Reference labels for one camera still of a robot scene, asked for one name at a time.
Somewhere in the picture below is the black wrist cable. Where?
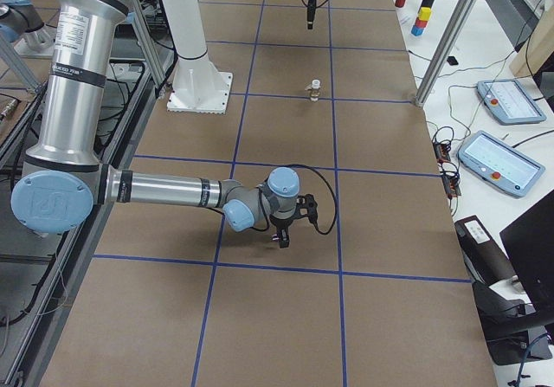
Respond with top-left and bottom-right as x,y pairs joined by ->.
248,164 -> 339,235

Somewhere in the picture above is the blue teach pendant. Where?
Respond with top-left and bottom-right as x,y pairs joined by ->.
458,131 -> 545,198
477,79 -> 546,126

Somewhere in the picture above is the yellow wooden block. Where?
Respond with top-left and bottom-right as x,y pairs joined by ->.
417,7 -> 432,22

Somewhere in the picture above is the orange electronics board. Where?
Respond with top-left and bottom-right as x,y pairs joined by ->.
433,141 -> 461,200

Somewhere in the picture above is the far blue teach pendant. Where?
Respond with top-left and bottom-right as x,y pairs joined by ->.
477,79 -> 546,126

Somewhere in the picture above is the white camera stand column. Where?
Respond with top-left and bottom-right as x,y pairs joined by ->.
162,0 -> 233,114

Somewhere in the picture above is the white brass PPR valve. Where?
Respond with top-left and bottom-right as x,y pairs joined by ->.
305,79 -> 321,102

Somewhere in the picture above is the near blue teach pendant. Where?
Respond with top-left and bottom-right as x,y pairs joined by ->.
458,131 -> 545,198

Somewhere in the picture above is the aluminium frame post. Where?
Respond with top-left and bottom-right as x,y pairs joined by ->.
414,0 -> 477,107

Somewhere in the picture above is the black computer monitor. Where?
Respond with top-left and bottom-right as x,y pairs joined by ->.
499,191 -> 553,309

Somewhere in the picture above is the blue wooden block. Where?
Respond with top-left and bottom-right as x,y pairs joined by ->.
410,25 -> 424,36

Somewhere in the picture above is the small black box device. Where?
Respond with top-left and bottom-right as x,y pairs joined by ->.
447,56 -> 458,66

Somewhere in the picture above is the red wooden block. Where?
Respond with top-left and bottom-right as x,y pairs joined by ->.
414,18 -> 428,29

